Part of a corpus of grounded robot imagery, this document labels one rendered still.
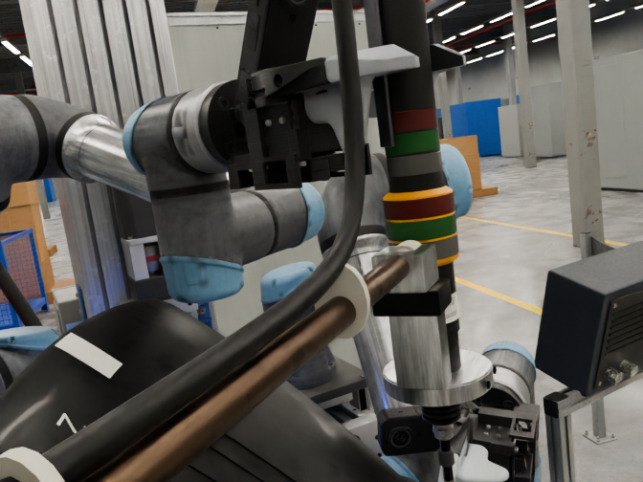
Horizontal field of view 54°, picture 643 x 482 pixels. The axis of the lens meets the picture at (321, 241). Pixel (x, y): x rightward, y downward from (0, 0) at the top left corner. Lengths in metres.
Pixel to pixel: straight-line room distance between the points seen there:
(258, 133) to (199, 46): 1.84
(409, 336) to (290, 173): 0.13
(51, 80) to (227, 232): 0.77
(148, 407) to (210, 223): 0.43
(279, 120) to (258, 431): 0.20
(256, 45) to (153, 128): 0.15
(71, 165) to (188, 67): 1.40
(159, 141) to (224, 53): 1.75
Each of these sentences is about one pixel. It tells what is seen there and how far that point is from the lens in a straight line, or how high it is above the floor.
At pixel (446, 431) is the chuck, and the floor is 1.32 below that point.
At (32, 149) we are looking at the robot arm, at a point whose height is 1.55.
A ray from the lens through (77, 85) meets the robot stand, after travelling 1.31.
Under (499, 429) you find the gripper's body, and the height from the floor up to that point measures 1.20.
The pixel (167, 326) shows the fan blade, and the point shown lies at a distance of 0.41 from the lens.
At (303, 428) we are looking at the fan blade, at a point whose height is 1.35.
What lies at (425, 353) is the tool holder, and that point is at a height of 1.38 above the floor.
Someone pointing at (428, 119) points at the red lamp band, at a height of 1.52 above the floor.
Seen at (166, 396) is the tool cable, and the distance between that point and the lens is 0.17.
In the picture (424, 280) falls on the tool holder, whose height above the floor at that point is 1.43.
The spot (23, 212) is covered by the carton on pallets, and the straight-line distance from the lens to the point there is 8.43.
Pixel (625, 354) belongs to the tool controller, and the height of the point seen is 1.10.
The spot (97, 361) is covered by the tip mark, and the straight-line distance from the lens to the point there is 0.35.
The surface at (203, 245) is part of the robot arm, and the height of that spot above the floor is 1.43.
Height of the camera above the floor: 1.51
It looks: 9 degrees down
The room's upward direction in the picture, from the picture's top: 8 degrees counter-clockwise
